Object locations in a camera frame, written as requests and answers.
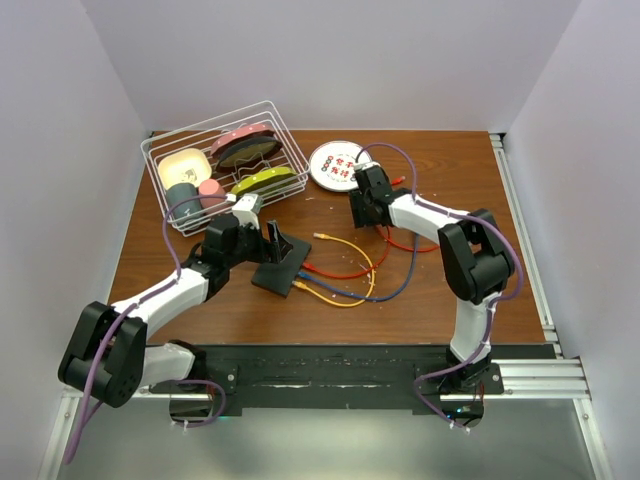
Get blue ethernet cable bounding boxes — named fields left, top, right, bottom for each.
left=297, top=232, right=420, bottom=303

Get yellow ethernet cable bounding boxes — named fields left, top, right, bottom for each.
left=292, top=231, right=377, bottom=308

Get cream square bowl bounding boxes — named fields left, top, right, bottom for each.
left=158, top=148, right=212, bottom=190

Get aluminium frame rail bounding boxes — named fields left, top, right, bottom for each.
left=489, top=131, right=614, bottom=480

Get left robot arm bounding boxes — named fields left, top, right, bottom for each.
left=58, top=214, right=294, bottom=408

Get black network switch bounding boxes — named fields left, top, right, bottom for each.
left=251, top=235, right=311, bottom=298

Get grey cup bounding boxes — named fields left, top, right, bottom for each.
left=166, top=182, right=202, bottom=225

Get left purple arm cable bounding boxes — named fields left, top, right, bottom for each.
left=63, top=193, right=239, bottom=465

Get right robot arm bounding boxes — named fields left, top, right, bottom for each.
left=349, top=162, right=516, bottom=393

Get dark brown plate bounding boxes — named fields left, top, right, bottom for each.
left=215, top=136, right=282, bottom=173

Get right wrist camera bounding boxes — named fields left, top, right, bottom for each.
left=353, top=161, right=379, bottom=173

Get pink cup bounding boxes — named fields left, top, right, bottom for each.
left=198, top=178, right=230, bottom=220

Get white patterned round plate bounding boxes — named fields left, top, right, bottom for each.
left=309, top=141, right=371, bottom=193

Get white wire dish rack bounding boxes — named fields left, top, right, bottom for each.
left=141, top=101, right=309, bottom=237

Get pink dotted plate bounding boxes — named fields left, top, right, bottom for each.
left=211, top=123, right=275, bottom=159

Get yellow-green plate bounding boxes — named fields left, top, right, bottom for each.
left=230, top=167, right=296, bottom=197

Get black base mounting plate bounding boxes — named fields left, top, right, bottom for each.
left=149, top=343, right=505, bottom=417

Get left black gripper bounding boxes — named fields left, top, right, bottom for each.
left=225, top=219, right=292, bottom=268

